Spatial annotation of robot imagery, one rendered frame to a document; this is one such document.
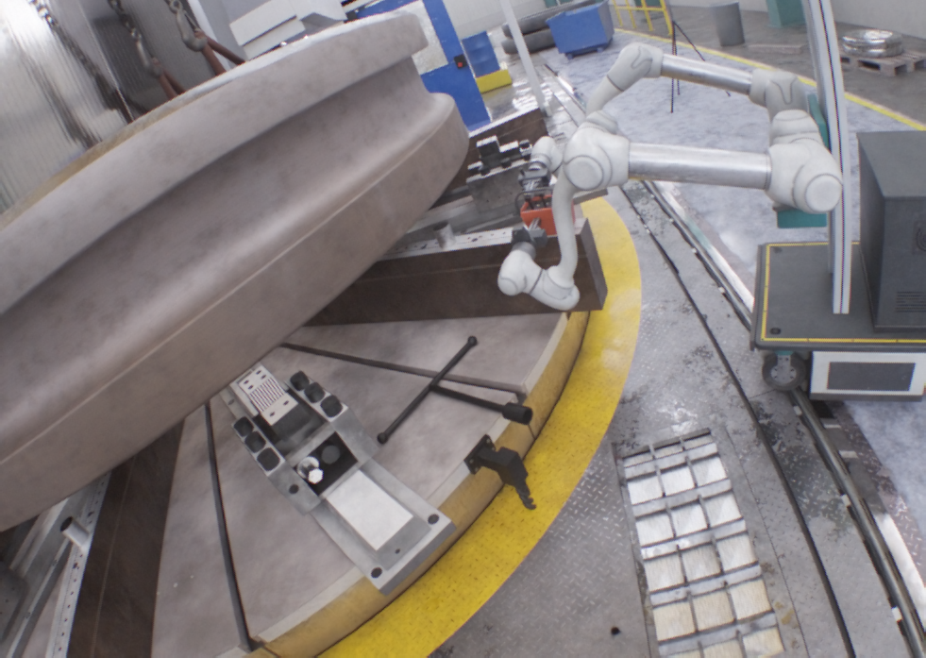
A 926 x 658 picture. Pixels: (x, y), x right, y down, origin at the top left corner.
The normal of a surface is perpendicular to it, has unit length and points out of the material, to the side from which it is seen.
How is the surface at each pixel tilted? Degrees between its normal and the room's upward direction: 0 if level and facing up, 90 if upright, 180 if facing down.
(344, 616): 90
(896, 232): 90
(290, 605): 0
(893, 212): 90
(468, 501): 90
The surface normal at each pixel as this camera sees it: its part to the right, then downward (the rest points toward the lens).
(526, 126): 0.32, 0.39
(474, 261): -0.40, 0.61
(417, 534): 0.63, 0.18
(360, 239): 0.78, 0.04
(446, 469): -0.37, -0.79
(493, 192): -0.04, 0.55
